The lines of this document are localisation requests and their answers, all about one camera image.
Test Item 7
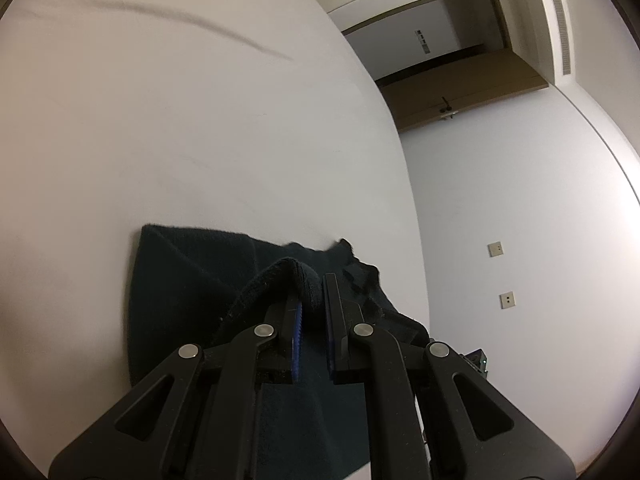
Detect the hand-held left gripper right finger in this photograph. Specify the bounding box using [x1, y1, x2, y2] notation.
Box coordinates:
[322, 274, 577, 480]

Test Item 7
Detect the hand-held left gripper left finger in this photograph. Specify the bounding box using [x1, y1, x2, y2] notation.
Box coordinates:
[47, 294, 306, 480]

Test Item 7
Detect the dark green sweater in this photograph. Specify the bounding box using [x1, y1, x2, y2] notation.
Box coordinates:
[127, 224, 431, 480]

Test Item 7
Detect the black device with green light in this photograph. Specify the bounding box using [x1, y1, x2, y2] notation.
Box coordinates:
[462, 349, 490, 380]

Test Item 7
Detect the brown wooden door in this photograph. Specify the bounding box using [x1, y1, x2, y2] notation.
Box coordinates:
[379, 50, 551, 133]

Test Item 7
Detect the white air vent grille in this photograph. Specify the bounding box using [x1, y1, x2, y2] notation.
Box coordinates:
[550, 0, 572, 76]

